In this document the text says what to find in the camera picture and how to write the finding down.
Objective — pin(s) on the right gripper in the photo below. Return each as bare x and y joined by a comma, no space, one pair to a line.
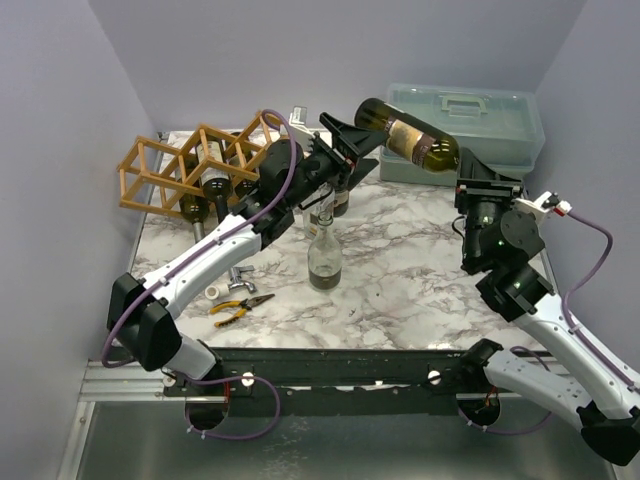
488,188

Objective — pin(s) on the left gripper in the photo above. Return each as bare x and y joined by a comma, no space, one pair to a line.
357,140

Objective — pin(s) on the green bottle beige label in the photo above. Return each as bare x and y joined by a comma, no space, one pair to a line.
410,138

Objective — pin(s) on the green bottle silver neck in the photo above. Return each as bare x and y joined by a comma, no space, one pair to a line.
195,210

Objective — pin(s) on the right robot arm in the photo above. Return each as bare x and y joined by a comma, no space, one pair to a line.
600,398

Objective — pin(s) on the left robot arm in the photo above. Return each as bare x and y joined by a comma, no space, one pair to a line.
142,311

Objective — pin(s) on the tall green wine bottle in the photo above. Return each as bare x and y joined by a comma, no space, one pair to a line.
340,202

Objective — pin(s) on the clear square liquor bottle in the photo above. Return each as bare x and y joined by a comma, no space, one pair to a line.
319,208

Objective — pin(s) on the dark bottle in rack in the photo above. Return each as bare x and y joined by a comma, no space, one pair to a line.
216,184

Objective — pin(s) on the wooden wine rack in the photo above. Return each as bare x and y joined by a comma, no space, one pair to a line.
154,176

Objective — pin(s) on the translucent plastic toolbox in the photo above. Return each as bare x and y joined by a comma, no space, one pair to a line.
500,127

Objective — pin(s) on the clear glass carafe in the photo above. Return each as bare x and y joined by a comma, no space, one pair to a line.
324,256

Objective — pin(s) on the chrome tap fitting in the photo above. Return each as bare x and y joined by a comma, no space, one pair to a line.
236,281

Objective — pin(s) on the white tape roll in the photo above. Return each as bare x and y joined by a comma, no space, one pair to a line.
216,291

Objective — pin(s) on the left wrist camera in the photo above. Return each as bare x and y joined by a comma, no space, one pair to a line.
298,122

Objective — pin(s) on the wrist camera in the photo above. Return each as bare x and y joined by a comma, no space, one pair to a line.
543,206
298,122

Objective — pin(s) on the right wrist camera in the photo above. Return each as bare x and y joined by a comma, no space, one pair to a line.
543,206

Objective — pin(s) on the yellow handled pliers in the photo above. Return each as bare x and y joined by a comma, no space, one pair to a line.
241,308

